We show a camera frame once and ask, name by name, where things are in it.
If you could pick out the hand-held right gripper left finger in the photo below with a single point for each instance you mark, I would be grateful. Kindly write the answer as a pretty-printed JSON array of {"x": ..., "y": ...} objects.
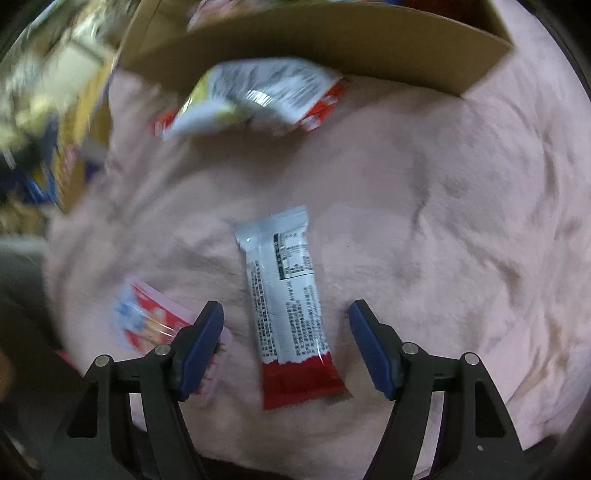
[{"x": 201, "y": 350}]

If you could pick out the pink blanket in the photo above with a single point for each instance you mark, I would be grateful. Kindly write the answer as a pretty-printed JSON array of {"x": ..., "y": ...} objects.
[{"x": 438, "y": 207}]

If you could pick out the pink and red snack packet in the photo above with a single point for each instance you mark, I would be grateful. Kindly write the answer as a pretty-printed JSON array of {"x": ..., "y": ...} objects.
[{"x": 143, "y": 314}]

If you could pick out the white snack bar red end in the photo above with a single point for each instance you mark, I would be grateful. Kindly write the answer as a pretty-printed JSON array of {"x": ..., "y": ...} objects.
[{"x": 286, "y": 300}]

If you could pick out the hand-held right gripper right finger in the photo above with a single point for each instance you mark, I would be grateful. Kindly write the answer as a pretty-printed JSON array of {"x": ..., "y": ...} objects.
[{"x": 374, "y": 350}]

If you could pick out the cardboard box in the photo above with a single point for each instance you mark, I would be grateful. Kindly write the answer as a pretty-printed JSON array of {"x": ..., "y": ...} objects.
[{"x": 346, "y": 50}]

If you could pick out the white yellow red snack packet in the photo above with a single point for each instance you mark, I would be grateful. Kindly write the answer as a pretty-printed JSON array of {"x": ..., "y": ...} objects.
[{"x": 258, "y": 87}]

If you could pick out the blue and yellow carton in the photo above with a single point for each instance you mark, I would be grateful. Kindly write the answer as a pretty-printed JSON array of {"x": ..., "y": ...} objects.
[{"x": 55, "y": 175}]

